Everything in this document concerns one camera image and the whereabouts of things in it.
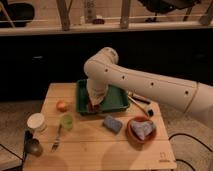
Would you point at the red-orange bowl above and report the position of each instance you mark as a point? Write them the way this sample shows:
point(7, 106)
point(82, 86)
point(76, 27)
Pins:
point(133, 136)

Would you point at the green plastic cup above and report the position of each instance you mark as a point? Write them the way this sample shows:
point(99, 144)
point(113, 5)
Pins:
point(66, 122)

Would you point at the grey cloth in bowl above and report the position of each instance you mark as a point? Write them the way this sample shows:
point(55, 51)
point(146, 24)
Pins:
point(142, 129)

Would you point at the metal fork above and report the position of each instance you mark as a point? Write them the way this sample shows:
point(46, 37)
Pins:
point(57, 139)

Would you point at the orange fruit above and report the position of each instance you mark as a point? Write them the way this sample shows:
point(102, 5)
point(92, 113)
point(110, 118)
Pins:
point(62, 106)

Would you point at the green plastic tray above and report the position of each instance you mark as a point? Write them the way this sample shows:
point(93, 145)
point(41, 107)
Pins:
point(116, 100)

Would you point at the black office chair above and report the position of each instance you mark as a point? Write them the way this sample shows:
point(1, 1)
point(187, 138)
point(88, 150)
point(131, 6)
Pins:
point(20, 13)

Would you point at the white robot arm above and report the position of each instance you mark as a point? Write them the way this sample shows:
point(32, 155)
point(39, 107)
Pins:
point(193, 98)

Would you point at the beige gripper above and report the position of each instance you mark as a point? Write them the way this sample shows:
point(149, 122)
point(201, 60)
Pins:
point(97, 91)

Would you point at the blue sponge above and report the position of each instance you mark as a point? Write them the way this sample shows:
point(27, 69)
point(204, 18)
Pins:
point(112, 124)

